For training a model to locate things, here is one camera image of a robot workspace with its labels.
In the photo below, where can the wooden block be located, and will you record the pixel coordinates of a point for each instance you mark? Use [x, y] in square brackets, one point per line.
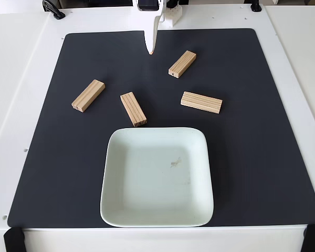
[182, 64]
[88, 95]
[201, 102]
[133, 109]

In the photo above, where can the pale green square plate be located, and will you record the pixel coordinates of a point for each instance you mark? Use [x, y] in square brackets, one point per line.
[197, 183]

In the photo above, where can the black base clamp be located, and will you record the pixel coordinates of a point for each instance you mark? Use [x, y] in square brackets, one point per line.
[172, 3]

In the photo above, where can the black table clamp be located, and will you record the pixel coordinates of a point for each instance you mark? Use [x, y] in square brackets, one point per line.
[256, 6]
[53, 10]

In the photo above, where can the black rubber mat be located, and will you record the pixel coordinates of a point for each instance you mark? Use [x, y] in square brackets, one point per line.
[68, 157]

